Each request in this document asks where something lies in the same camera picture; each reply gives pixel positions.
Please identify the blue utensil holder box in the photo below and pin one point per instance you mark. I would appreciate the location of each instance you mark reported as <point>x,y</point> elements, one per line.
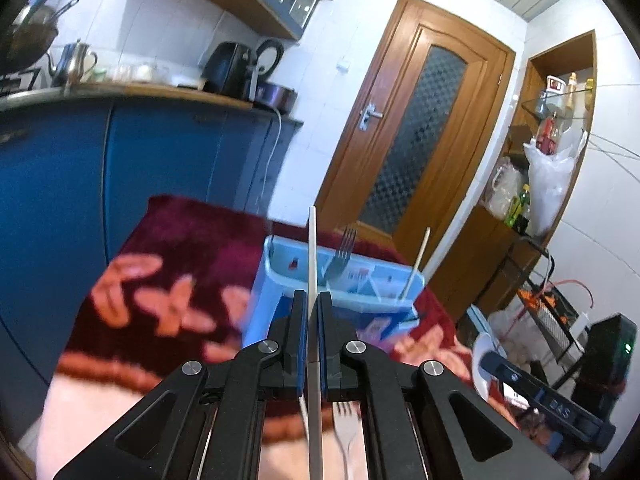
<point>280,280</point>

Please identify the blue lower cabinets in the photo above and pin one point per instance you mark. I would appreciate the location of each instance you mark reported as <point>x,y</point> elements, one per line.
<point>150,160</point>

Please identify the grey metal chopstick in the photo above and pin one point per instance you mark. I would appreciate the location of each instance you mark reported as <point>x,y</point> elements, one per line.
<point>313,260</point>

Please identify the green bottle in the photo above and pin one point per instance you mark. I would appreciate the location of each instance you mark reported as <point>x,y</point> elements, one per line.
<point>517,207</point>

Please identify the white plate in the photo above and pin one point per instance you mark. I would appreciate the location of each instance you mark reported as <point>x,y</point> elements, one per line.
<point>482,342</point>

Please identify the white plastic bag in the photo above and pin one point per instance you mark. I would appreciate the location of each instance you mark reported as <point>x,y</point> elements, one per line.
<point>555,185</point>

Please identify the kitchen countertop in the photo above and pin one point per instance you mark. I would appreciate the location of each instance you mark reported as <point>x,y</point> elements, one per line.
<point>150,91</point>

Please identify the white plastic bottle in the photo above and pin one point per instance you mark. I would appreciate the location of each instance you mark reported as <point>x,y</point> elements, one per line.
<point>580,330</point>

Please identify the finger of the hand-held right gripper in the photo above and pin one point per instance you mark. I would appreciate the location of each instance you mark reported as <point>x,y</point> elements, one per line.
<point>505,371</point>

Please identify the bowls on counter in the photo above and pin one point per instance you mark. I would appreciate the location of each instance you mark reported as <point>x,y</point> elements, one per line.
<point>145,72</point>

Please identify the wooden chopstick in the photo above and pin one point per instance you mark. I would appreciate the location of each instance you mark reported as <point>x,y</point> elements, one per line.
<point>420,255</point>

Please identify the red bottle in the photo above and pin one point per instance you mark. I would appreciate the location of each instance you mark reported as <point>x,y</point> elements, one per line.
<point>549,135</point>

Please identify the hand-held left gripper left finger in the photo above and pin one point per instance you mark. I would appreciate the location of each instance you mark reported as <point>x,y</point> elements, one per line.
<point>300,340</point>

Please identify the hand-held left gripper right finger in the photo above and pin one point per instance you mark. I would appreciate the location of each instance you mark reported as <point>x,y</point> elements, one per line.
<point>324,345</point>

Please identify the stainless steel kettle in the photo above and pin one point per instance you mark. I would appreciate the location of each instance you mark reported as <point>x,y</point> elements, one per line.
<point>72,62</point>

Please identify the black air fryer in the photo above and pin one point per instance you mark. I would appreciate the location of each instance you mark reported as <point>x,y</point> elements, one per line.
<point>227,67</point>

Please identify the light blue box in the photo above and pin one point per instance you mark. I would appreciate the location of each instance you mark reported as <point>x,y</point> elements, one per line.
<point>477,317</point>

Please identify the clear plastic bag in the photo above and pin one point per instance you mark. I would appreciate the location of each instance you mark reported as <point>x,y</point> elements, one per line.
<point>502,187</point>

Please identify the wooden shelf niche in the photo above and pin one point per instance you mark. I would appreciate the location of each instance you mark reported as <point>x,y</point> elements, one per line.
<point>465,270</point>

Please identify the red floral printed blanket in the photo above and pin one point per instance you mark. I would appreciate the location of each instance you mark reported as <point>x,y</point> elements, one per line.
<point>190,270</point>

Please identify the wooden door with glass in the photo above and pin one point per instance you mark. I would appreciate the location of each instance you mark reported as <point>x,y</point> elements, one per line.
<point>380,110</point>

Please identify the black wok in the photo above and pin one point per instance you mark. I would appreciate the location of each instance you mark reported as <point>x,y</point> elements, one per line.
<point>30,35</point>

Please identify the red and white cup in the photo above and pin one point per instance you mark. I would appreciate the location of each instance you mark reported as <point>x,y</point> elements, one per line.
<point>555,84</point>

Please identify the stainless steel fork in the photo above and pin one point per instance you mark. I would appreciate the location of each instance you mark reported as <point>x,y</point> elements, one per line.
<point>345,430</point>
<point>342,250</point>

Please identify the gas stove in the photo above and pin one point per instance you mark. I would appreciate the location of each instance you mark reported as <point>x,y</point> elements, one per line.
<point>17,82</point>

